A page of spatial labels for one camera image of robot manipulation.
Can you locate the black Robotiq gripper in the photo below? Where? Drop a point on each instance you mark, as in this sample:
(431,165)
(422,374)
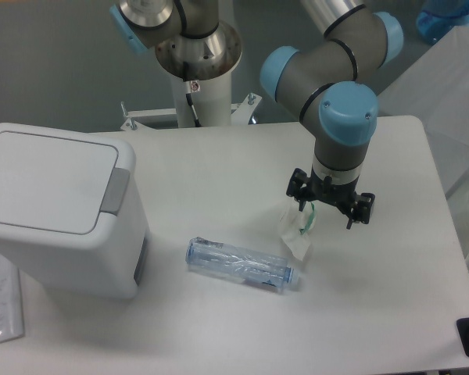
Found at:
(357,208)

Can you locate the white push-lid trash can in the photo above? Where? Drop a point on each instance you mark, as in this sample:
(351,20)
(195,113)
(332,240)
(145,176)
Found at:
(71,215)

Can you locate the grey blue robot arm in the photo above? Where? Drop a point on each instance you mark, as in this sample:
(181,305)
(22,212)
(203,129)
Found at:
(323,88)

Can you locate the crumpled white green wrapper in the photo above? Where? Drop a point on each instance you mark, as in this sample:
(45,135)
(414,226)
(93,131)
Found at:
(294,228)

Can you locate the crushed clear plastic bottle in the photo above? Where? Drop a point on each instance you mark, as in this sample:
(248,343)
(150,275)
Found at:
(240,265)

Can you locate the translucent plastic storage box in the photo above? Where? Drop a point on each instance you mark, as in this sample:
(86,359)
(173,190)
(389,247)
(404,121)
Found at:
(435,89)

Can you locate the blue plastic bag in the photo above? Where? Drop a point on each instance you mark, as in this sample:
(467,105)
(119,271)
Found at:
(437,18)

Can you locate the white laminated paper sheet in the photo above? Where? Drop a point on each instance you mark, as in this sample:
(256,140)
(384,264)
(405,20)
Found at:
(11,306)

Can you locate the white clamp bracket right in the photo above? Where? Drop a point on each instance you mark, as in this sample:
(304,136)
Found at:
(244,113)

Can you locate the white clamp bracket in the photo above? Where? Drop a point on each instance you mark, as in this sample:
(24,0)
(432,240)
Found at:
(244,113)
(158,119)

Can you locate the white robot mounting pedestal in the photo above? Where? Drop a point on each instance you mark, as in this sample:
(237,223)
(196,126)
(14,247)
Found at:
(202,103)

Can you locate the white clamp bracket left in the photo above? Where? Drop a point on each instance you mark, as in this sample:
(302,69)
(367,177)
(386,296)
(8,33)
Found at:
(158,119)

